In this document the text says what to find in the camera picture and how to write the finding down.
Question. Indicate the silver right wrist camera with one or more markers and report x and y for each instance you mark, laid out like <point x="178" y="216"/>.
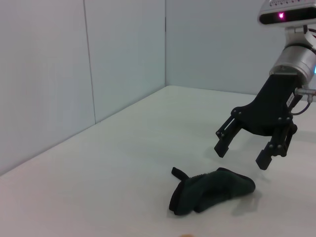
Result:
<point x="284" y="12"/>

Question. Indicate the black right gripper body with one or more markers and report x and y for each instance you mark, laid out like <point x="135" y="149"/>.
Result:
<point x="274" y="106"/>

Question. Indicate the brown water stain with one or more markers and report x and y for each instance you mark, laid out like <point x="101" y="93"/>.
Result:
<point x="185" y="235"/>

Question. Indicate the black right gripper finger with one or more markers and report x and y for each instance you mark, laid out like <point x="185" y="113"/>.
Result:
<point x="225" y="140"/>
<point x="277" y="144"/>

